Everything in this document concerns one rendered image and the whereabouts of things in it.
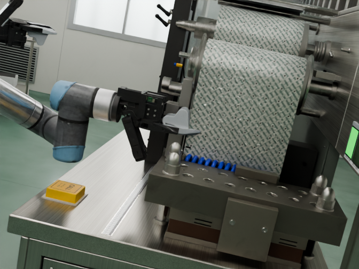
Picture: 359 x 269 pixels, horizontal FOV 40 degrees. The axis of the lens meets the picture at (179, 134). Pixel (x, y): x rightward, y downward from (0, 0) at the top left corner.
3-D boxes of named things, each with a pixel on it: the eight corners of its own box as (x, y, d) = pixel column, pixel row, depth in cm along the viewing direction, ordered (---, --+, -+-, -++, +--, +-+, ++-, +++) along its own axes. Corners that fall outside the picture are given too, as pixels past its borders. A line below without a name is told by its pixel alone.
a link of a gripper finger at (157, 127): (178, 129, 113) (141, 120, 114) (177, 135, 113) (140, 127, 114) (181, 125, 117) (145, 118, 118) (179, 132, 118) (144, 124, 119)
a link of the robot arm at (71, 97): (57, 110, 125) (62, 77, 123) (99, 119, 124) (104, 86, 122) (45, 114, 117) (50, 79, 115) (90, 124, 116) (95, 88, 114)
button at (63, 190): (56, 188, 118) (57, 179, 117) (84, 195, 117) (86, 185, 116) (45, 197, 111) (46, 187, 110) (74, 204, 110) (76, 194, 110)
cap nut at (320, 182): (308, 189, 111) (313, 171, 110) (324, 193, 111) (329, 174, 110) (310, 194, 108) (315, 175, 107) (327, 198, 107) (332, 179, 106)
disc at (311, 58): (293, 110, 127) (306, 53, 124) (294, 111, 127) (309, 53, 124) (298, 119, 112) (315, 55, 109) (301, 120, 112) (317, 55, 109)
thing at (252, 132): (181, 159, 119) (197, 84, 115) (278, 181, 117) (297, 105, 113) (181, 159, 119) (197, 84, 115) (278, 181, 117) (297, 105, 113)
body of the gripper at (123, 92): (165, 99, 113) (114, 88, 114) (158, 135, 115) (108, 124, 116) (170, 95, 120) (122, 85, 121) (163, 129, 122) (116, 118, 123)
